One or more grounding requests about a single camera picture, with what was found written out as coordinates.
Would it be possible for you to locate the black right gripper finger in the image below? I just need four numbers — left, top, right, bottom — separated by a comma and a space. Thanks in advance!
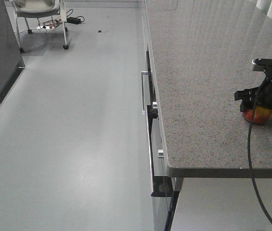
234, 88, 260, 112

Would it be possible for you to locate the red yellow apple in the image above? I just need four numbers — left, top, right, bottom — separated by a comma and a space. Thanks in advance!
243, 106, 272, 125

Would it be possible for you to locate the silver round knob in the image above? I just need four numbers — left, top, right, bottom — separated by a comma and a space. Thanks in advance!
157, 149, 164, 158
151, 102, 158, 110

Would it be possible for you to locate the silver round knob lower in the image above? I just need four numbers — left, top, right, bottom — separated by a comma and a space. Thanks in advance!
157, 149, 164, 158

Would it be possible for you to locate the open black drawer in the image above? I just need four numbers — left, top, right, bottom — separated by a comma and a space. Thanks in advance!
146, 105, 173, 197

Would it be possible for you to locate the black power adapter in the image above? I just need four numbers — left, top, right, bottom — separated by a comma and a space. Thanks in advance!
67, 17, 82, 25

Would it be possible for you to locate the white power strip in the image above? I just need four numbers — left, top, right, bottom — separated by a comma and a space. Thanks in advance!
36, 26, 56, 30

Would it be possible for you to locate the white rolling chair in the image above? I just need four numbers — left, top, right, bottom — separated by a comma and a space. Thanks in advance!
10, 0, 69, 53

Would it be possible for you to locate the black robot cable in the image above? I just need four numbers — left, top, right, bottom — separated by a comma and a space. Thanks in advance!
247, 72, 272, 231

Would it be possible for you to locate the silver drawer handle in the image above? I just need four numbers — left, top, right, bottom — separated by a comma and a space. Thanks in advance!
141, 71, 148, 115

